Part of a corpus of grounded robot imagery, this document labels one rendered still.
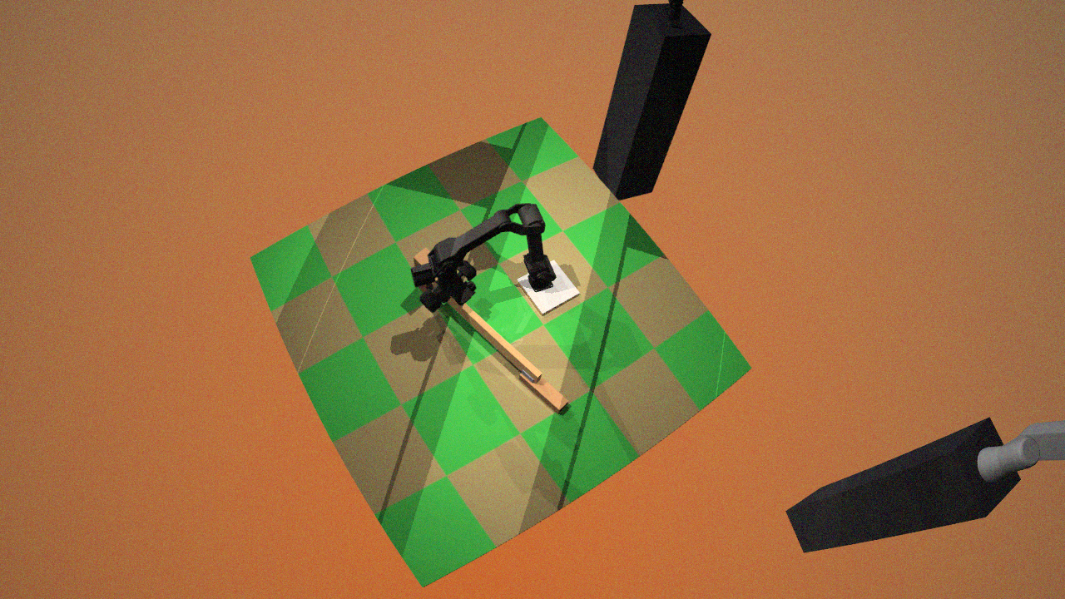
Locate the long brown wooden rail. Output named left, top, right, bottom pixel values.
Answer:
left=448, top=296, right=542, bottom=384

